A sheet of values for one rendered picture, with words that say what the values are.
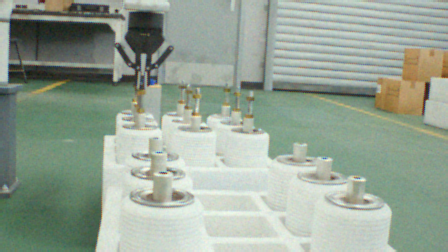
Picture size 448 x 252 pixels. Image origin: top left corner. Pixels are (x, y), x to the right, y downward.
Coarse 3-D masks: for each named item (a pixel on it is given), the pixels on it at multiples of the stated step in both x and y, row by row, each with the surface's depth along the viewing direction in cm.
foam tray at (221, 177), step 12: (108, 144) 129; (108, 156) 115; (216, 156) 124; (108, 168) 105; (120, 168) 106; (192, 168) 110; (204, 168) 110; (216, 168) 111; (228, 168) 112; (240, 168) 112; (252, 168) 113; (264, 168) 114; (108, 180) 105; (120, 180) 106; (192, 180) 109; (204, 180) 109; (216, 180) 110; (228, 180) 110; (240, 180) 111; (252, 180) 111; (264, 180) 112
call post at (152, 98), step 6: (144, 90) 149; (150, 90) 149; (156, 90) 150; (144, 96) 149; (150, 96) 150; (156, 96) 150; (144, 102) 149; (150, 102) 150; (156, 102) 150; (144, 108) 150; (150, 108) 150; (156, 108) 150; (156, 114) 151; (156, 120) 151
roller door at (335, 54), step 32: (288, 0) 631; (320, 0) 634; (352, 0) 640; (384, 0) 644; (416, 0) 649; (288, 32) 636; (320, 32) 640; (352, 32) 647; (384, 32) 650; (416, 32) 655; (288, 64) 642; (320, 64) 646; (352, 64) 652; (384, 64) 656
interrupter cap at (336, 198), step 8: (328, 192) 66; (336, 192) 67; (344, 192) 67; (328, 200) 63; (336, 200) 63; (344, 200) 64; (368, 200) 64; (376, 200) 64; (352, 208) 61; (360, 208) 60; (368, 208) 61; (376, 208) 61
